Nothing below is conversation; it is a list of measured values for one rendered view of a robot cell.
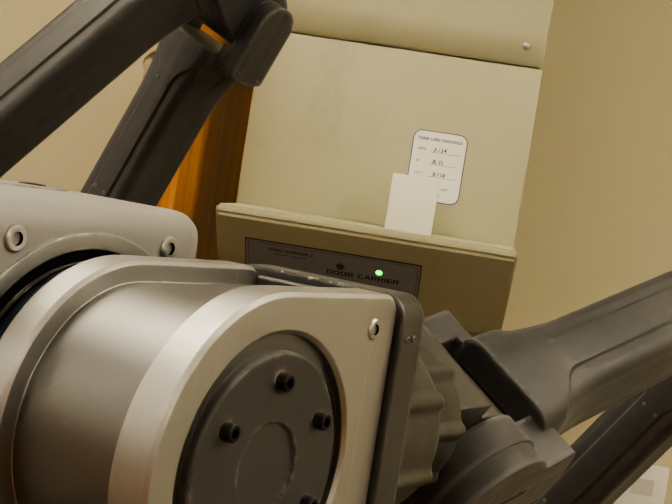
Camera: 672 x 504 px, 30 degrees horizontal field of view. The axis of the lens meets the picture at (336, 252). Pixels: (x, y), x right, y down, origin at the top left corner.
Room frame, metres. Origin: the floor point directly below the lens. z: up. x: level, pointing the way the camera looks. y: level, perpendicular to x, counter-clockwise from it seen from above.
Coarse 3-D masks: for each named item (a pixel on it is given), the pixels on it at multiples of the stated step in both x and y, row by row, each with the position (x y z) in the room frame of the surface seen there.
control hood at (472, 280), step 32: (224, 224) 1.33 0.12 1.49; (256, 224) 1.32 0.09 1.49; (288, 224) 1.32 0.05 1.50; (320, 224) 1.31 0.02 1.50; (352, 224) 1.31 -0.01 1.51; (224, 256) 1.37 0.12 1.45; (384, 256) 1.32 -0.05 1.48; (416, 256) 1.31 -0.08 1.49; (448, 256) 1.31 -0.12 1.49; (480, 256) 1.30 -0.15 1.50; (512, 256) 1.29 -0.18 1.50; (448, 288) 1.34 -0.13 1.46; (480, 288) 1.33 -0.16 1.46; (480, 320) 1.37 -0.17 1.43
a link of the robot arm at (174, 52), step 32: (192, 32) 1.04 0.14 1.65; (256, 32) 1.00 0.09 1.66; (288, 32) 1.03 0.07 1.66; (160, 64) 1.03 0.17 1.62; (192, 64) 1.02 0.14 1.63; (224, 64) 1.01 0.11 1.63; (256, 64) 1.02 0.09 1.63; (160, 96) 1.03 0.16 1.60; (192, 96) 1.03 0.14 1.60; (128, 128) 1.04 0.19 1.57; (160, 128) 1.03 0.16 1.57; (192, 128) 1.06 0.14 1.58; (128, 160) 1.04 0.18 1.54; (160, 160) 1.05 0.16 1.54; (96, 192) 1.05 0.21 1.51; (128, 192) 1.04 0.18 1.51; (160, 192) 1.07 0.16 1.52
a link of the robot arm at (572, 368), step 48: (480, 336) 0.64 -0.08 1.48; (528, 336) 0.66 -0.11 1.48; (576, 336) 0.67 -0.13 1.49; (624, 336) 0.69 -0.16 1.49; (480, 384) 0.65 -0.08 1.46; (528, 384) 0.63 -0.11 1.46; (576, 384) 0.64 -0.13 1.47; (624, 384) 0.69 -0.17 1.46; (480, 432) 0.57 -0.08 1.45; (528, 432) 0.61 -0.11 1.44; (480, 480) 0.56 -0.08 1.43; (528, 480) 0.59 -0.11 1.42
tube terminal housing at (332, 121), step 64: (320, 64) 1.43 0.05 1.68; (384, 64) 1.42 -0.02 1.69; (448, 64) 1.42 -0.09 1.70; (256, 128) 1.43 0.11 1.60; (320, 128) 1.43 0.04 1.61; (384, 128) 1.42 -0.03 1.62; (448, 128) 1.42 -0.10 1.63; (512, 128) 1.41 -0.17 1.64; (256, 192) 1.43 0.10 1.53; (320, 192) 1.43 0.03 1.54; (384, 192) 1.42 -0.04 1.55; (512, 192) 1.41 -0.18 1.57
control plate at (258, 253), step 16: (256, 240) 1.34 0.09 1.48; (256, 256) 1.36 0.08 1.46; (272, 256) 1.35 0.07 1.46; (288, 256) 1.35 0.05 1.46; (304, 256) 1.34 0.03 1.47; (320, 256) 1.34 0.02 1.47; (336, 256) 1.33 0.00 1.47; (352, 256) 1.33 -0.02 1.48; (320, 272) 1.36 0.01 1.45; (336, 272) 1.35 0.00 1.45; (352, 272) 1.35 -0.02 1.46; (368, 272) 1.34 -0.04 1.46; (384, 272) 1.34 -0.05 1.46; (400, 272) 1.34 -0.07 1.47; (416, 272) 1.33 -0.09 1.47; (400, 288) 1.35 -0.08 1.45; (416, 288) 1.35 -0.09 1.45
